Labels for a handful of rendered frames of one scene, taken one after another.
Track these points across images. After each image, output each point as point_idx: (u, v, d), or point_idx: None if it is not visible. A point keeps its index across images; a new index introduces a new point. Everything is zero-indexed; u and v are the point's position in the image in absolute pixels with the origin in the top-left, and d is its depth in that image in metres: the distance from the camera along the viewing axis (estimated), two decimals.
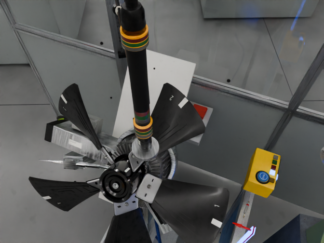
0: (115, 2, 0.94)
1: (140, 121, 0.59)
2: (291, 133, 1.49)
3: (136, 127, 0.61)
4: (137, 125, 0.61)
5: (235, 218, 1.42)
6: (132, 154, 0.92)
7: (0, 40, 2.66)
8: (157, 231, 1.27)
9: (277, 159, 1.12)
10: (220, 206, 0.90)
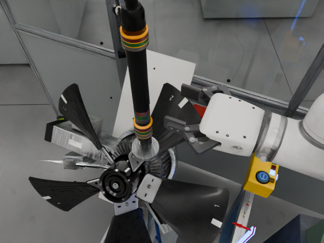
0: (115, 2, 0.94)
1: (140, 121, 0.59)
2: None
3: (136, 127, 0.61)
4: (137, 125, 0.61)
5: (235, 218, 1.42)
6: (132, 154, 0.92)
7: (0, 40, 2.66)
8: (157, 231, 1.27)
9: None
10: (220, 206, 0.90)
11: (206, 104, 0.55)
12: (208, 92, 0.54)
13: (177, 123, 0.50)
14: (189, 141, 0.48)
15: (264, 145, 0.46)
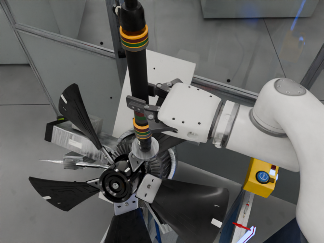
0: (115, 2, 0.94)
1: (140, 121, 0.59)
2: None
3: (135, 127, 0.61)
4: (137, 125, 0.61)
5: (235, 218, 1.42)
6: None
7: (0, 40, 2.66)
8: (157, 231, 1.27)
9: None
10: (220, 206, 0.90)
11: (164, 99, 0.57)
12: (163, 87, 0.55)
13: (137, 101, 0.53)
14: (148, 117, 0.51)
15: (217, 130, 0.48)
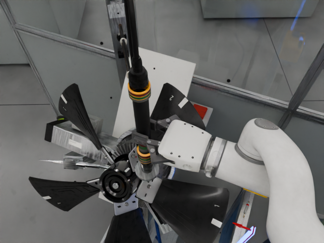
0: (119, 33, 1.05)
1: (143, 150, 0.70)
2: (291, 133, 1.49)
3: (139, 155, 0.71)
4: (140, 153, 0.71)
5: (235, 218, 1.42)
6: (132, 154, 0.92)
7: (0, 40, 2.66)
8: (157, 231, 1.27)
9: None
10: (220, 206, 0.90)
11: (163, 132, 0.67)
12: (162, 124, 0.65)
13: (141, 137, 0.63)
14: (150, 151, 0.61)
15: (207, 164, 0.58)
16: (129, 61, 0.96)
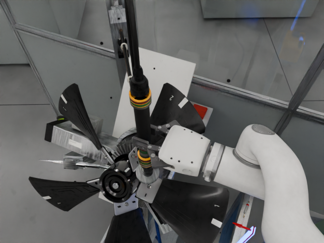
0: (120, 37, 1.06)
1: (143, 154, 0.71)
2: (291, 133, 1.49)
3: (140, 158, 0.73)
4: (141, 156, 0.73)
5: (235, 218, 1.42)
6: (132, 154, 0.92)
7: (0, 40, 2.66)
8: (157, 231, 1.27)
9: None
10: (220, 206, 0.90)
11: (163, 137, 0.69)
12: (163, 129, 0.67)
13: (142, 142, 0.65)
14: (151, 156, 0.63)
15: (206, 168, 0.60)
16: (129, 66, 0.97)
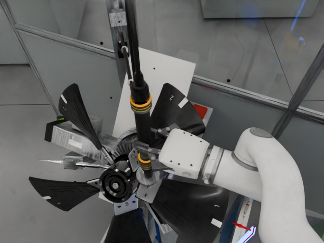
0: (121, 41, 1.08)
1: (144, 157, 0.73)
2: (291, 133, 1.49)
3: (140, 161, 0.74)
4: (141, 159, 0.74)
5: (235, 218, 1.42)
6: (132, 154, 0.92)
7: (0, 40, 2.66)
8: (157, 231, 1.27)
9: None
10: (220, 206, 0.90)
11: (163, 141, 0.70)
12: (163, 132, 0.68)
13: (142, 145, 0.66)
14: (151, 159, 0.65)
15: (205, 171, 0.61)
16: (130, 69, 0.99)
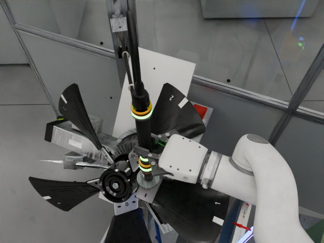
0: (121, 46, 1.10)
1: (144, 161, 0.75)
2: (291, 133, 1.49)
3: (141, 165, 0.76)
4: (141, 164, 0.76)
5: (235, 218, 1.42)
6: (132, 154, 0.92)
7: (0, 40, 2.66)
8: (157, 231, 1.27)
9: None
10: (221, 203, 0.89)
11: (163, 145, 0.72)
12: (162, 138, 0.70)
13: (142, 150, 0.68)
14: (151, 164, 0.67)
15: (204, 177, 0.63)
16: (130, 74, 1.01)
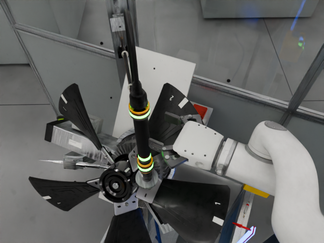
0: (121, 45, 1.09)
1: (142, 161, 0.74)
2: (291, 133, 1.49)
3: (139, 165, 0.76)
4: (140, 163, 0.76)
5: (235, 218, 1.42)
6: (132, 154, 0.92)
7: (0, 40, 2.66)
8: (157, 231, 1.27)
9: None
10: (221, 204, 0.89)
11: None
12: (183, 119, 0.71)
13: (157, 143, 0.66)
14: (165, 157, 0.65)
15: (219, 162, 0.62)
16: (130, 74, 1.00)
